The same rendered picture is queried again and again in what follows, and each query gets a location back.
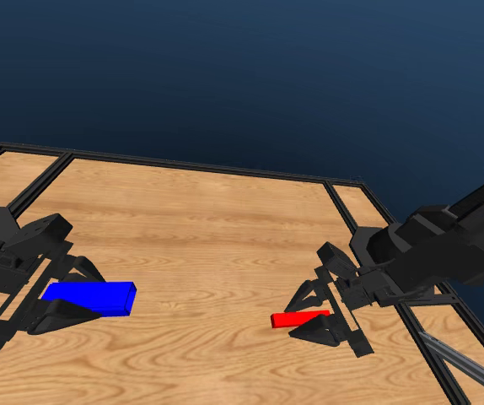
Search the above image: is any blue hollow socket block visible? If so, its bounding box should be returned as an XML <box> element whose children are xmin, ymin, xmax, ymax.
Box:
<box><xmin>40</xmin><ymin>281</ymin><xmax>138</xmax><ymax>319</ymax></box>

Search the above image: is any black table frame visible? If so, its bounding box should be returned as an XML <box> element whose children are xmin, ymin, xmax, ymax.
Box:
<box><xmin>0</xmin><ymin>142</ymin><xmax>484</xmax><ymax>405</ymax></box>

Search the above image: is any grey metal strut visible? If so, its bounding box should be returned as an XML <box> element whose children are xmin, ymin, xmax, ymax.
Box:
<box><xmin>417</xmin><ymin>330</ymin><xmax>484</xmax><ymax>402</ymax></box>

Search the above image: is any thin red peg bar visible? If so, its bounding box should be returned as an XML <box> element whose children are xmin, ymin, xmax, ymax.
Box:
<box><xmin>270</xmin><ymin>310</ymin><xmax>331</xmax><ymax>330</ymax></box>

